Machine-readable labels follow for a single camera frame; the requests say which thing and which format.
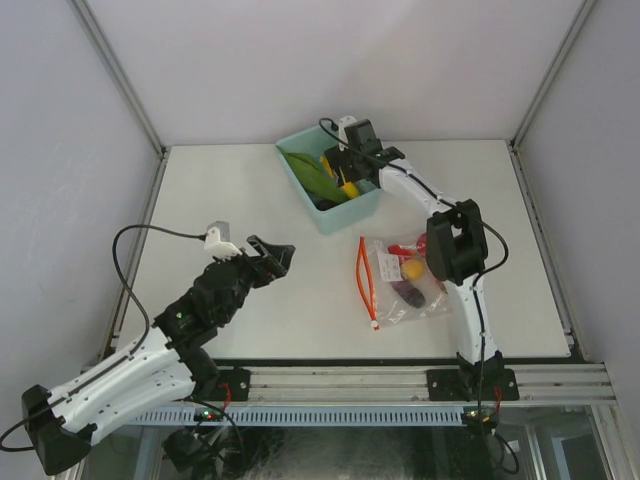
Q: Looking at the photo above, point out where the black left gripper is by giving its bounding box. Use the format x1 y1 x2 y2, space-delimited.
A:
213 235 293 325

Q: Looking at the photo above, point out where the yellow fake banana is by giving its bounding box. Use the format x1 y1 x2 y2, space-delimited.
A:
319 156 360 199

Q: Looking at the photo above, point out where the green fake leafy vegetable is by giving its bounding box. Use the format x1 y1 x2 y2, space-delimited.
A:
277 146 349 204

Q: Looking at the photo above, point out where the small dark fake food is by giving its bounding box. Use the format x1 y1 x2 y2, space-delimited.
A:
315 199 336 211

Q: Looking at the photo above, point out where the red fake apple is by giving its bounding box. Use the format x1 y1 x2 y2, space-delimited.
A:
416 233 428 258

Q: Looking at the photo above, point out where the clear zip top bag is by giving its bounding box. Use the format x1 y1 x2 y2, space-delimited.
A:
355 233 450 331

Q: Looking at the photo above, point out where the yellow fake lemon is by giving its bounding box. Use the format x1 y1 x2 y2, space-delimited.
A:
400 259 425 282

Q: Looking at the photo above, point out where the purple fake eggplant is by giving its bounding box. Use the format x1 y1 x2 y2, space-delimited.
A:
390 281 426 309

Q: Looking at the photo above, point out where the orange fake fruit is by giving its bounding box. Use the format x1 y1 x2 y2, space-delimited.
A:
435 280 448 295

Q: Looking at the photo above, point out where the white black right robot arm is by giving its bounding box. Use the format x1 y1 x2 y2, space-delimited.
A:
318 117 509 399

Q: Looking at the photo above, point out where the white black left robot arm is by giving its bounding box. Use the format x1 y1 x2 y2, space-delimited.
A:
21 227 295 476

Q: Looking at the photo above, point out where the light blue plastic bin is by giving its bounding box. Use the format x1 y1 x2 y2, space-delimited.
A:
276 126 381 235

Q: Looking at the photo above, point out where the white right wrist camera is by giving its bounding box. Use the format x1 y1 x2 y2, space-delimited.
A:
331 115 357 151

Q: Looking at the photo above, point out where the black left camera cable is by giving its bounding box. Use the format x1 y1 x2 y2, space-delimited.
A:
0 224 209 451

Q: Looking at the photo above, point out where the slotted grey cable duct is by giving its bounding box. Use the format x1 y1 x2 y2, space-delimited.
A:
130 405 468 427

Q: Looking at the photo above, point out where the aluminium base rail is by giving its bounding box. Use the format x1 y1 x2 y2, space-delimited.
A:
233 364 616 406

